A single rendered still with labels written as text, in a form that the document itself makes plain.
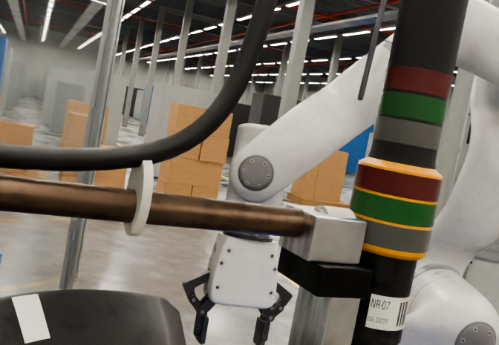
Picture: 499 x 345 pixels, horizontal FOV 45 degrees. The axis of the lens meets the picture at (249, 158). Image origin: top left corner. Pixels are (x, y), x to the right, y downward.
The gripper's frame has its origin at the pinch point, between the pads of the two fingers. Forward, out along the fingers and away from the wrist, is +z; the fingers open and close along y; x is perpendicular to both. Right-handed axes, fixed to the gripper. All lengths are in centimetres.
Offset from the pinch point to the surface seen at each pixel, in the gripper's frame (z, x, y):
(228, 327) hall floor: 91, 347, 123
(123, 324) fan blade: -13, -43, -24
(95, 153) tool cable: -24, -60, -29
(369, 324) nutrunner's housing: -18, -59, -14
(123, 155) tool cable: -24, -60, -28
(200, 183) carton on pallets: -1, 741, 188
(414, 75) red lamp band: -30, -59, -15
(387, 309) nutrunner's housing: -19, -59, -14
